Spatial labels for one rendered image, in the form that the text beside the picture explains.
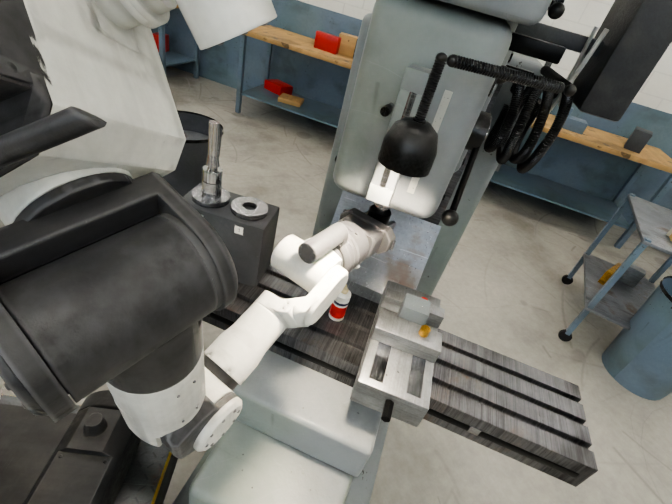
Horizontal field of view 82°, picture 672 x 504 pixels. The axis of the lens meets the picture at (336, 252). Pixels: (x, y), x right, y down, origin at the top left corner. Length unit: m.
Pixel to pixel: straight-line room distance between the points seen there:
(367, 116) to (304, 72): 4.72
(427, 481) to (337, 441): 1.07
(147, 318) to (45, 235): 0.08
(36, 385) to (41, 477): 0.93
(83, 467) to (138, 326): 0.91
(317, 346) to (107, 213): 0.69
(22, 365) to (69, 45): 0.19
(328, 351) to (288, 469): 0.27
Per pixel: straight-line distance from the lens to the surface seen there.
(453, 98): 0.63
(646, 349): 2.91
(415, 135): 0.50
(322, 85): 5.30
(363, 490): 1.62
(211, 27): 0.33
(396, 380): 0.85
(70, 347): 0.28
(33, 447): 1.27
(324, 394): 0.96
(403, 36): 0.63
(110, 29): 0.36
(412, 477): 1.94
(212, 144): 0.94
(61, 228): 0.32
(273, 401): 0.93
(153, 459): 1.38
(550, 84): 0.57
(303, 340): 0.94
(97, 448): 1.18
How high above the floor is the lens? 1.64
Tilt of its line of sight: 36 degrees down
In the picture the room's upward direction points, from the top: 16 degrees clockwise
